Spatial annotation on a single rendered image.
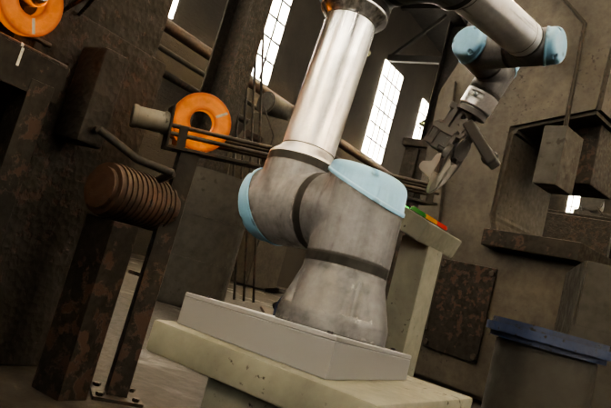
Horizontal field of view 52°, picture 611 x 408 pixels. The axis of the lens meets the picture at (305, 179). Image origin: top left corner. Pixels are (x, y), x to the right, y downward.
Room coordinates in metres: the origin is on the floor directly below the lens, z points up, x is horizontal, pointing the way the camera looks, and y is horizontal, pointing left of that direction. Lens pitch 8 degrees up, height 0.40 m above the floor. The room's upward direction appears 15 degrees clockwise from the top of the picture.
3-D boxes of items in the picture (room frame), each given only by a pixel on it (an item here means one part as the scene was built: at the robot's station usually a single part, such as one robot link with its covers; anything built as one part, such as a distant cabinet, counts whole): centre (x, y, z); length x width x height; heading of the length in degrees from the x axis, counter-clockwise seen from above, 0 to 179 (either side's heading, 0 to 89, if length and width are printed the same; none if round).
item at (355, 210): (0.87, -0.08, 0.50); 0.13 x 0.12 x 0.14; 46
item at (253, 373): (0.86, -0.08, 0.28); 0.32 x 0.32 x 0.04; 56
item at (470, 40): (1.27, -0.30, 0.96); 0.11 x 0.11 x 0.08; 46
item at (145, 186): (1.52, 0.39, 0.27); 0.22 x 0.13 x 0.53; 146
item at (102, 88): (1.52, 0.56, 0.68); 0.11 x 0.08 x 0.24; 56
